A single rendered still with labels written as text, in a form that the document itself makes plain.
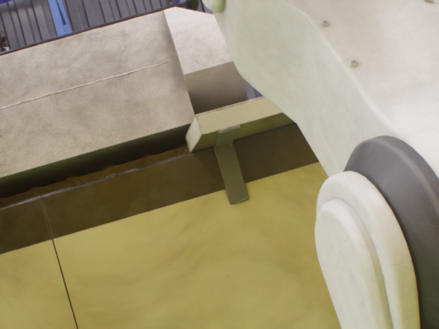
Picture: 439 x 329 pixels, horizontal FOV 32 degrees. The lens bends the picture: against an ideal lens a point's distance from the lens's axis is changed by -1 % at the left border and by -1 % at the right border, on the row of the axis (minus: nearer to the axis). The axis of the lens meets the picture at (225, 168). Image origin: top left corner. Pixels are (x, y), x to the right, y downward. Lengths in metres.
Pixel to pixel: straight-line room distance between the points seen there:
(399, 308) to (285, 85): 0.24
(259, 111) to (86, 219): 0.34
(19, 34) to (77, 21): 0.90
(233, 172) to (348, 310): 0.70
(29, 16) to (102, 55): 11.04
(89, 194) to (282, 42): 0.65
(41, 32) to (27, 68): 10.88
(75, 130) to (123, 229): 0.17
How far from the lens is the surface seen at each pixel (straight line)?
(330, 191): 0.50
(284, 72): 0.62
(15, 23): 12.29
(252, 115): 1.02
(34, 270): 1.21
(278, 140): 1.20
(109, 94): 1.22
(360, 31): 0.56
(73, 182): 1.27
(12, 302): 1.22
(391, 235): 0.45
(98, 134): 1.20
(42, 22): 12.18
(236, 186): 1.18
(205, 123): 1.01
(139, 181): 1.19
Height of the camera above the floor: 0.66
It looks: 3 degrees up
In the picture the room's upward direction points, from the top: 16 degrees counter-clockwise
